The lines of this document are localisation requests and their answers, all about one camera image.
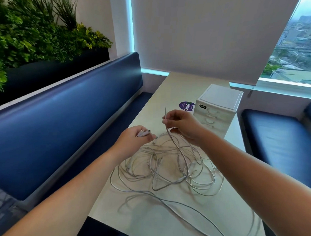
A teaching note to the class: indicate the blue padded bench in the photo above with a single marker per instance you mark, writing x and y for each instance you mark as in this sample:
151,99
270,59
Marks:
279,141
56,123

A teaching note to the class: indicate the person's left forearm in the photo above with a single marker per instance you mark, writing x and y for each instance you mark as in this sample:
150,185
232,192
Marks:
66,200

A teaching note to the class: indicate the white mini drawer cabinet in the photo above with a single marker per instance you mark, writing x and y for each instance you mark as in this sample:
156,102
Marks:
222,96

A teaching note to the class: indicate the white roller blind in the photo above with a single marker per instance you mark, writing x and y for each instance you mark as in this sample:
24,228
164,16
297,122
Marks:
212,29

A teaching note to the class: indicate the black planter box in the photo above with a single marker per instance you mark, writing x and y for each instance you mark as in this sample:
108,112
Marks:
57,72

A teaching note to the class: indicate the glass window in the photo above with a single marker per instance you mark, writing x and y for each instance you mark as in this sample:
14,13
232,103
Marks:
297,50

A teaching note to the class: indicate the green leafy plants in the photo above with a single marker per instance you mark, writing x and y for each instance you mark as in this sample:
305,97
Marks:
33,33

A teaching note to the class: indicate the person's right forearm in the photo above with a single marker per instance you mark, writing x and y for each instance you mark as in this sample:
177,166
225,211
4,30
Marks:
257,189

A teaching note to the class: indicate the person's left hand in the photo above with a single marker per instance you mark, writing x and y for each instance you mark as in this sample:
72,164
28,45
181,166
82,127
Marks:
129,143

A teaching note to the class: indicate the round purple sticker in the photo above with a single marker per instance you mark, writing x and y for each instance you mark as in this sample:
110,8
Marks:
186,106

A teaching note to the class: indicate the white table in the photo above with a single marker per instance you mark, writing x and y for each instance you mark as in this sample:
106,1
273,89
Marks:
171,86

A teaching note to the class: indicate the person's right hand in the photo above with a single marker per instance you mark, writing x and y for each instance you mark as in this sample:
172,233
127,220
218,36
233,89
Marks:
185,125

